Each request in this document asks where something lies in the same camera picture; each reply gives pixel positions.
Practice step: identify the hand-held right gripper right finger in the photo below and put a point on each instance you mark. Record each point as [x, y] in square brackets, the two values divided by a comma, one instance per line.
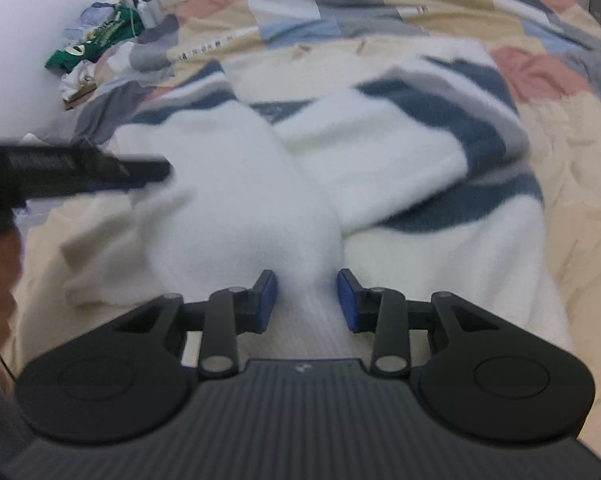
[348, 300]

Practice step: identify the wooden nightstand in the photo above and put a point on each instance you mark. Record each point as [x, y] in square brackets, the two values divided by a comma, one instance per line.
[80, 94]

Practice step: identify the pile of loose clothes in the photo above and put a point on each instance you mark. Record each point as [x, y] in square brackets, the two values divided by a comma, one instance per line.
[85, 20]

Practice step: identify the white fleece garment blue stripes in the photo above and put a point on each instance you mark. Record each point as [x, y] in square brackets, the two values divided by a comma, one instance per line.
[230, 200]

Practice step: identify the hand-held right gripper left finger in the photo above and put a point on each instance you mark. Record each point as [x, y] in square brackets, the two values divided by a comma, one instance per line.
[268, 305]

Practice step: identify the white spray bottle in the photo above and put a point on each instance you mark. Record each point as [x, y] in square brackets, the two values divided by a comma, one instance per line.
[148, 12]

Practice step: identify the patchwork duvet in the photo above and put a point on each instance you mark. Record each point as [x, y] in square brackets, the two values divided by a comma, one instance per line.
[570, 185]

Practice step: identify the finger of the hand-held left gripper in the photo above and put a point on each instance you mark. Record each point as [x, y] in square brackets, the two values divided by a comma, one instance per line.
[135, 172]

